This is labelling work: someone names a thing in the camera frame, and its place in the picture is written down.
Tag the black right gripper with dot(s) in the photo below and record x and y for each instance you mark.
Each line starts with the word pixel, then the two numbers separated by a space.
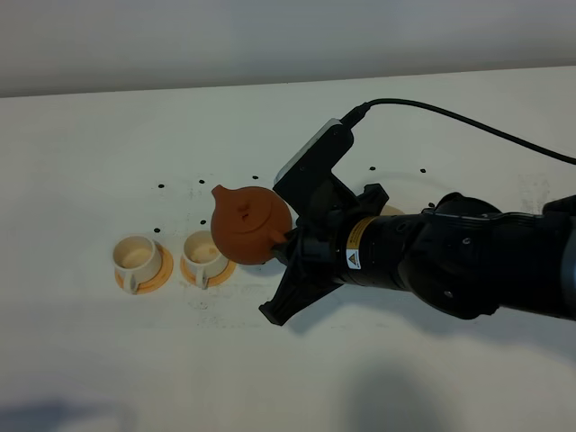
pixel 357 246

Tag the left orange coaster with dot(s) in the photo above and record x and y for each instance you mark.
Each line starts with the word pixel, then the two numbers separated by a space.
pixel 164 270

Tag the left white teacup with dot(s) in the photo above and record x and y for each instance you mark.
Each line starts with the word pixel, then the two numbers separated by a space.
pixel 137 260

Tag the orange coaster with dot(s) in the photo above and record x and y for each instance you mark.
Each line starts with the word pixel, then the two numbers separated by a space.
pixel 164 270
pixel 213 281

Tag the right white teacup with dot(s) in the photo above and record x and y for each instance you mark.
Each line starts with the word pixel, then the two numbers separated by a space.
pixel 202 257

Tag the white teacup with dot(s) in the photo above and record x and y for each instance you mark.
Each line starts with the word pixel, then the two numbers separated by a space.
pixel 137 260
pixel 202 257

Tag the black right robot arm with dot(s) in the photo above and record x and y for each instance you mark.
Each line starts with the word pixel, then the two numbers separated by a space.
pixel 463 256

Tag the right orange coaster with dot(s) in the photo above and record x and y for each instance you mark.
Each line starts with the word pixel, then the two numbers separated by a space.
pixel 213 281

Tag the brown clay teapot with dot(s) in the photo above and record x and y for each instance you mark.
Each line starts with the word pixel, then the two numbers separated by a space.
pixel 248 222

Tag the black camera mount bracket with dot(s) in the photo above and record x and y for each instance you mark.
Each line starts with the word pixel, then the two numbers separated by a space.
pixel 310 188

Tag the cream round teapot coaster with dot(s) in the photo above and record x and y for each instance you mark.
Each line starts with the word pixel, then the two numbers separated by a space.
pixel 389 210

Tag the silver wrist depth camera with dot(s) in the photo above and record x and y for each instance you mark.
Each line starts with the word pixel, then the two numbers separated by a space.
pixel 305 148

